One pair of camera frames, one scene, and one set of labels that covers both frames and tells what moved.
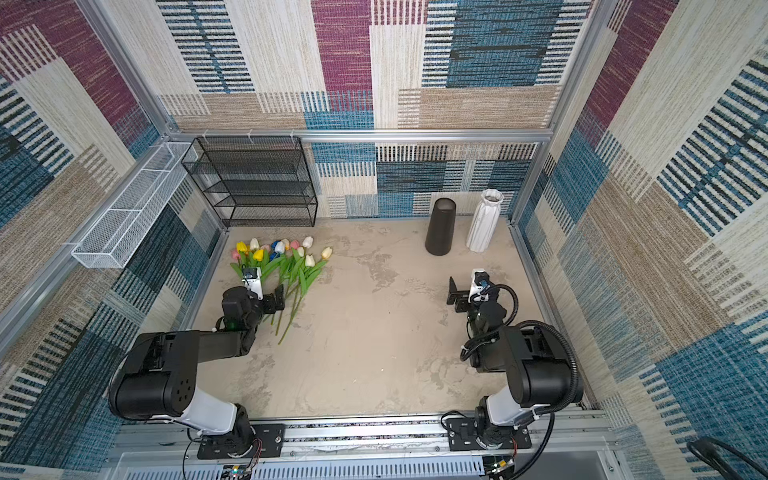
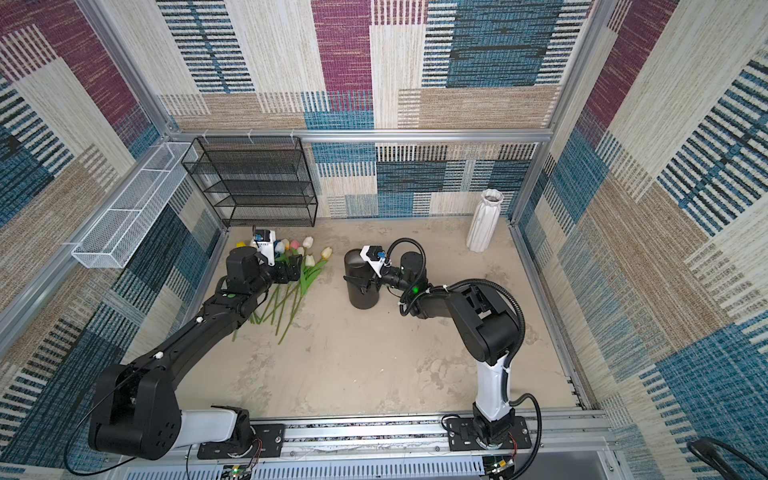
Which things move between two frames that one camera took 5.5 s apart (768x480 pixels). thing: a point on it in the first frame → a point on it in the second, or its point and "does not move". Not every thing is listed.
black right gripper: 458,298 → 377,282
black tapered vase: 441,226 → 363,280
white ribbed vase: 483,223 does not move
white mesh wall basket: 111,243 does not move
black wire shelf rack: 255,181 does not move
